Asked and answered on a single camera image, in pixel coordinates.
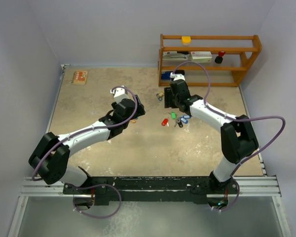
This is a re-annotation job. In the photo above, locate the red key tag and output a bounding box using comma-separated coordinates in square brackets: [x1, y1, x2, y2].
[161, 118, 168, 126]

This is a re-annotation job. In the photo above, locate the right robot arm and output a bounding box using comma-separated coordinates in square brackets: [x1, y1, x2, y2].
[164, 79, 259, 193]

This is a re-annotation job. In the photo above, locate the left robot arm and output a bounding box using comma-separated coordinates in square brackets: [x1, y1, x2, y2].
[29, 95, 145, 194]

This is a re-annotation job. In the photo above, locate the silver key on black tag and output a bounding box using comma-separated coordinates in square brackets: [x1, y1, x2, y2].
[174, 118, 181, 127]

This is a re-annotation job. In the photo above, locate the blue key tag left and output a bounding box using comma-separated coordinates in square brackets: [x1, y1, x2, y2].
[181, 117, 188, 124]

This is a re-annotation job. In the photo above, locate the blue stapler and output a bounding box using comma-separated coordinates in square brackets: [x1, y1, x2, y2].
[161, 70, 185, 80]

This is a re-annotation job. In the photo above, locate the white stapler on shelf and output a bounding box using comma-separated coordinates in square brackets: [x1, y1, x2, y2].
[162, 51, 189, 61]

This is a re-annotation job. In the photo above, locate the white staples box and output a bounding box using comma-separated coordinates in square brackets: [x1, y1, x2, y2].
[190, 51, 212, 63]

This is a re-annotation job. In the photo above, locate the yellow box on shelf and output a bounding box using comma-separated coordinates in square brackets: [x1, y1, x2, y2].
[181, 36, 191, 46]

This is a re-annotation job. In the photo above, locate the red black stamp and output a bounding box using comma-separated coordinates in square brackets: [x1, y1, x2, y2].
[215, 51, 225, 64]

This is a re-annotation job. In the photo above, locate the wooden shelf rack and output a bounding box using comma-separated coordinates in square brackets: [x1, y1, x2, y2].
[158, 34, 262, 87]

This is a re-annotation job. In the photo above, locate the orange spiral notebook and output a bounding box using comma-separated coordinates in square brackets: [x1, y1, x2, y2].
[72, 71, 88, 85]

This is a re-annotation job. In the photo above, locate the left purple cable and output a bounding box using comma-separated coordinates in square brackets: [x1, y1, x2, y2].
[31, 85, 139, 219]

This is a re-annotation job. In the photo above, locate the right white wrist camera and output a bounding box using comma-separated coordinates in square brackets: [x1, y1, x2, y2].
[170, 72, 185, 81]

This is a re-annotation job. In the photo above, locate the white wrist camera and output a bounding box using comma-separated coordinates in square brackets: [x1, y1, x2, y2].
[110, 86, 129, 103]
[170, 72, 185, 81]

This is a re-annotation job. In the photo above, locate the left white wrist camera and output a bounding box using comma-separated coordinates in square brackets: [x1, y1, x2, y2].
[110, 86, 129, 103]

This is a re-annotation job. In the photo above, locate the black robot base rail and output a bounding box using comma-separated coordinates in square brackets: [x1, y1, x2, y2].
[63, 176, 239, 205]

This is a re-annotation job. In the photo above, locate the aluminium frame rail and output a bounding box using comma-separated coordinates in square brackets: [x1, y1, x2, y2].
[20, 176, 281, 200]

